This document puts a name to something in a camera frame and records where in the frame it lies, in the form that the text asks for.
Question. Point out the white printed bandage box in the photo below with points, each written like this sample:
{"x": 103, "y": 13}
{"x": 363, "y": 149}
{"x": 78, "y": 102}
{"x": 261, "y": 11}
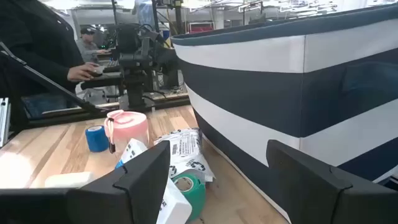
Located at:
{"x": 175, "y": 207}

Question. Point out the white plastic bottle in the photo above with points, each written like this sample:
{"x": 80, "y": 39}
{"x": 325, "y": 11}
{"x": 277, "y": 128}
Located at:
{"x": 68, "y": 180}

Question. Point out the white printed medical pouch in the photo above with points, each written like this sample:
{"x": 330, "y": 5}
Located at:
{"x": 186, "y": 149}

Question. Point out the person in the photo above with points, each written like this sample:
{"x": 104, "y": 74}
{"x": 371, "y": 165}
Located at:
{"x": 37, "y": 40}
{"x": 85, "y": 49}

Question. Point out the clear jar with pink lid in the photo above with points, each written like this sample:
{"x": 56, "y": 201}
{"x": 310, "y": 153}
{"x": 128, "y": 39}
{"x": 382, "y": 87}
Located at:
{"x": 127, "y": 127}

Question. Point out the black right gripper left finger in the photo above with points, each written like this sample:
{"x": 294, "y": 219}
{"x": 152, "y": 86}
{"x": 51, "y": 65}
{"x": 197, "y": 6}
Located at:
{"x": 93, "y": 205}

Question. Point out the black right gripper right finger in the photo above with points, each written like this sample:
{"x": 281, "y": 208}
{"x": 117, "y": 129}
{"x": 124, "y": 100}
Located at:
{"x": 326, "y": 199}

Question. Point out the blue bandage roll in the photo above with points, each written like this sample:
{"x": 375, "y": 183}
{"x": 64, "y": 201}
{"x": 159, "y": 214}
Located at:
{"x": 97, "y": 140}

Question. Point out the red crate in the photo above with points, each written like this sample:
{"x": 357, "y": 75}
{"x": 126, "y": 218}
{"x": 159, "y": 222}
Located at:
{"x": 201, "y": 28}

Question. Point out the person's hand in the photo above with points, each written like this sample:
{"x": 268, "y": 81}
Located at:
{"x": 81, "y": 73}

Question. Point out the silver aluminium profile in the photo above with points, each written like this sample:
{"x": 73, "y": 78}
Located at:
{"x": 4, "y": 121}

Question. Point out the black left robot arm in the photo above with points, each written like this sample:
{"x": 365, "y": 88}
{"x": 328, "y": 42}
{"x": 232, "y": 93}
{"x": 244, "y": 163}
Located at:
{"x": 136, "y": 90}

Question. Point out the navy white striped fabric basket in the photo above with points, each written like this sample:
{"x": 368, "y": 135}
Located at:
{"x": 248, "y": 102}

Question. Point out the dark desk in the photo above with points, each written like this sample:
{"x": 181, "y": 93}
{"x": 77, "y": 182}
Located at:
{"x": 102, "y": 83}

